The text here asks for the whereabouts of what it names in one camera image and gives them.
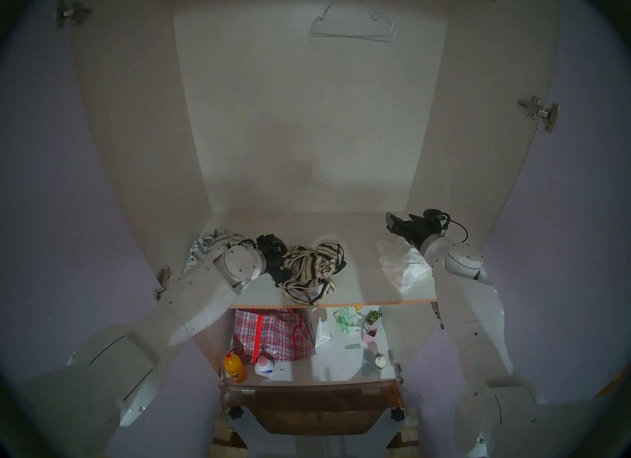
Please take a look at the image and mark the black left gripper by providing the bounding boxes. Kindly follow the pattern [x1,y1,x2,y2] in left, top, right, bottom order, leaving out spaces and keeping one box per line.
[256,234,291,285]

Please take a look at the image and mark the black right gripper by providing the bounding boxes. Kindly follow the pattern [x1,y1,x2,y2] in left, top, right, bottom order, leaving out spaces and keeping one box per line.
[386,210,449,253]

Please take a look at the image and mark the dark brown striped top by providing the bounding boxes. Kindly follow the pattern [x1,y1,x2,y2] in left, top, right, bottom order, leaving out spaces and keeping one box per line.
[279,241,348,307]

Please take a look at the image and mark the grey white striped top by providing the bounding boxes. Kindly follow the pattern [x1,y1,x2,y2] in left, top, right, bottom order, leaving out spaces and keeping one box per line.
[189,229,257,267]

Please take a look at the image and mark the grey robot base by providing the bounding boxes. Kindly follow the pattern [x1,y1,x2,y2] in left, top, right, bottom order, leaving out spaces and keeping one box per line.
[212,408,420,458]

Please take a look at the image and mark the red plaid bag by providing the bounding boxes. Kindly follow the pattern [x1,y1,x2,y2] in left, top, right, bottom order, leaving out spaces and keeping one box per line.
[233,308,316,364]

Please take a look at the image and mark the white paper carton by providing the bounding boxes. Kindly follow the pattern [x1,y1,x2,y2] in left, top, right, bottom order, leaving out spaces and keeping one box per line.
[314,309,332,348]

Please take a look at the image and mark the green patterned package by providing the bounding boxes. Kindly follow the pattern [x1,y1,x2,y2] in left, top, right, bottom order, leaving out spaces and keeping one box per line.
[333,307,363,334]

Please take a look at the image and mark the orange bottle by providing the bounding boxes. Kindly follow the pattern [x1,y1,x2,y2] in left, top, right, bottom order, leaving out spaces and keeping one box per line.
[223,352,247,383]

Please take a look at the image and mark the brown wooden cabinet front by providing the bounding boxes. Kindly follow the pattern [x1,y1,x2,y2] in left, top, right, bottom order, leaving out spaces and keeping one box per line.
[224,383,405,435]

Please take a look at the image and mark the purple wardrobe door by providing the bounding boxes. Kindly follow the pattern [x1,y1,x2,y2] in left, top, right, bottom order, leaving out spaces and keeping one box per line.
[404,0,631,458]
[0,0,220,458]

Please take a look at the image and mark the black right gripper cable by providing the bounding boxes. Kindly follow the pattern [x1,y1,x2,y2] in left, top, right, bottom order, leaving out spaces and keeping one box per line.
[439,211,469,243]

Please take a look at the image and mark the white wire clothes hanger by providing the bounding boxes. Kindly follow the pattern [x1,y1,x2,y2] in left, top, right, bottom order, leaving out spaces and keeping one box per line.
[311,0,396,43]

